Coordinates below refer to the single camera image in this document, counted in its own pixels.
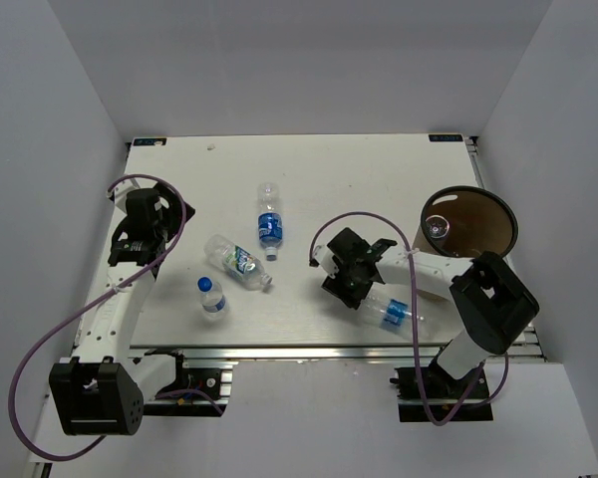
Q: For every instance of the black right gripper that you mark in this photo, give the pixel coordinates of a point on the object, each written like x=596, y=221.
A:
x=336, y=287

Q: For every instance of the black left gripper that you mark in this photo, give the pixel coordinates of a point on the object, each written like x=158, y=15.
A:
x=172, y=212

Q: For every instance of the clear bottle light blue label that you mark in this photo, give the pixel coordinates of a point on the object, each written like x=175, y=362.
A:
x=384, y=312

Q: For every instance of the clear bottle dark blue label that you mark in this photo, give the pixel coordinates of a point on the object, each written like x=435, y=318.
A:
x=269, y=220

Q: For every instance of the clear bottle white cap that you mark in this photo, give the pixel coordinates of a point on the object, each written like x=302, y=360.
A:
x=437, y=227

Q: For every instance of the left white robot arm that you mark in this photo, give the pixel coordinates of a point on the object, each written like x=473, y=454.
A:
x=101, y=389

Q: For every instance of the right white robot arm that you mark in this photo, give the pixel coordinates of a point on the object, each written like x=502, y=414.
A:
x=492, y=303

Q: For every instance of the brown cylindrical bin black rim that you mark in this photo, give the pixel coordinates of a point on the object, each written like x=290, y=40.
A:
x=483, y=230

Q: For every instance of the clear bottle green white label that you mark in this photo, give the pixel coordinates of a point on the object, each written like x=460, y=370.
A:
x=237, y=263

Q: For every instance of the left blue logo sticker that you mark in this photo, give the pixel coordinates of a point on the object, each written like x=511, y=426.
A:
x=149, y=141

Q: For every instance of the blue logo sticker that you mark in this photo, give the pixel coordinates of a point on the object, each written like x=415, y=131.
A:
x=445, y=137
x=149, y=141

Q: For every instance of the small bottle blue cap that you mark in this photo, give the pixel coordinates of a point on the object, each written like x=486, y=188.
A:
x=212, y=299

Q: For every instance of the right blue logo sticker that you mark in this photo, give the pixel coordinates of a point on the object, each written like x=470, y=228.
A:
x=445, y=137

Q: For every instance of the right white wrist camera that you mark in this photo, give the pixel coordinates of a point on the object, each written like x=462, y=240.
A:
x=325, y=259

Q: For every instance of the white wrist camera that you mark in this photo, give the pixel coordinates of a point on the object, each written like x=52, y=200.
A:
x=117, y=194
x=325, y=259

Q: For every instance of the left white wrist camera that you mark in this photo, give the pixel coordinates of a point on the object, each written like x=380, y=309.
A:
x=117, y=194

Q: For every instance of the aluminium front table rail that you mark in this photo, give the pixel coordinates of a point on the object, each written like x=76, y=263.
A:
x=299, y=353

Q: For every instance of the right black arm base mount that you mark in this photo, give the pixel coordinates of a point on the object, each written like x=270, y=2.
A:
x=443, y=393

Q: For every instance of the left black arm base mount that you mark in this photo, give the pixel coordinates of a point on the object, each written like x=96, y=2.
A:
x=181, y=386

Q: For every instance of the aluminium right side rail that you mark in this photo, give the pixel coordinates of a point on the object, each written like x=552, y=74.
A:
x=527, y=335

